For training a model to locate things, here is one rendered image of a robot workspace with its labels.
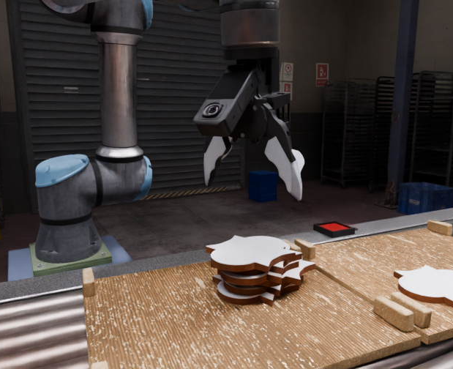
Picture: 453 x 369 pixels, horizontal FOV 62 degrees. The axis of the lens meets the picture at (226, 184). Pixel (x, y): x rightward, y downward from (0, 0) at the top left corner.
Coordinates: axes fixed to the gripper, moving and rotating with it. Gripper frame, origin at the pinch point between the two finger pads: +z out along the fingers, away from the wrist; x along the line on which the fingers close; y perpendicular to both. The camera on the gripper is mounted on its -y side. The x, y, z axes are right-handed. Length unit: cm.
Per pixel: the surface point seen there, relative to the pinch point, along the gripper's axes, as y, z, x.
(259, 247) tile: 4.6, 10.9, 0.8
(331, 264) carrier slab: 19.9, 20.2, -6.7
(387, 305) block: 4.3, 14.9, -19.3
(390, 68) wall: 642, 16, 87
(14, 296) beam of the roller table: -18.0, 18.0, 36.6
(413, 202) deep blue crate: 425, 160, 13
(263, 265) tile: -1.1, 10.1, -2.9
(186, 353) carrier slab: -16.5, 14.9, 0.2
